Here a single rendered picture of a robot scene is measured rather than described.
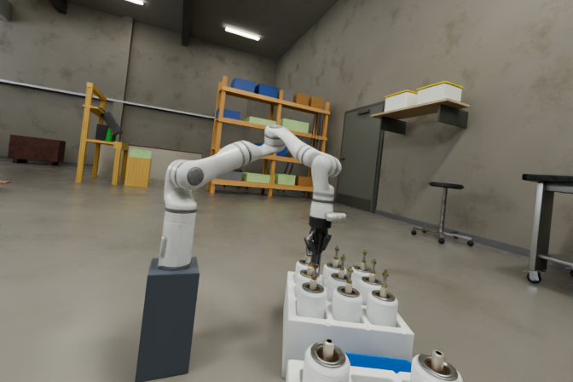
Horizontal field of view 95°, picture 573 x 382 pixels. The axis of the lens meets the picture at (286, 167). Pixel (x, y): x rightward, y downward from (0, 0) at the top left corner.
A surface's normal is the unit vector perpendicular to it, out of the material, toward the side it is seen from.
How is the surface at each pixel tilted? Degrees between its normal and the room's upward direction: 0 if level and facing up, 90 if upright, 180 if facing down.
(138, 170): 90
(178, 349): 90
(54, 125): 90
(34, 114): 90
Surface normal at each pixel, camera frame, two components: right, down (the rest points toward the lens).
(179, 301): 0.38, 0.04
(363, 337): 0.00, -0.01
